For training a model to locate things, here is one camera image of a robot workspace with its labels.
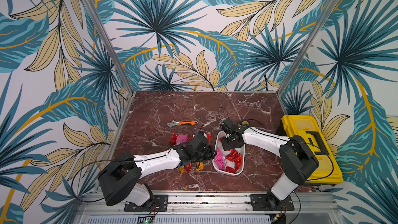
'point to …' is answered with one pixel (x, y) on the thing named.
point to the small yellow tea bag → (181, 169)
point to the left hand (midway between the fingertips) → (214, 156)
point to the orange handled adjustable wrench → (174, 123)
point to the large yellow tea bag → (200, 165)
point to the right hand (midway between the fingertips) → (227, 144)
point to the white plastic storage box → (220, 135)
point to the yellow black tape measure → (245, 122)
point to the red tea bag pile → (233, 155)
